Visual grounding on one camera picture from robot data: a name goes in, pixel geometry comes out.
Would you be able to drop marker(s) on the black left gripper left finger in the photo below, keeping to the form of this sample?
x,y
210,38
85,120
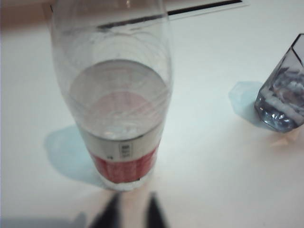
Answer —
x,y
109,213

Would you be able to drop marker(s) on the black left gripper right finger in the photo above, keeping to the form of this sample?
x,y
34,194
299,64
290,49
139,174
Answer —
x,y
158,211

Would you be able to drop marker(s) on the clear water bottle red label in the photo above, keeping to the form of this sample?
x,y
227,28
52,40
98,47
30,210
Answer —
x,y
114,107

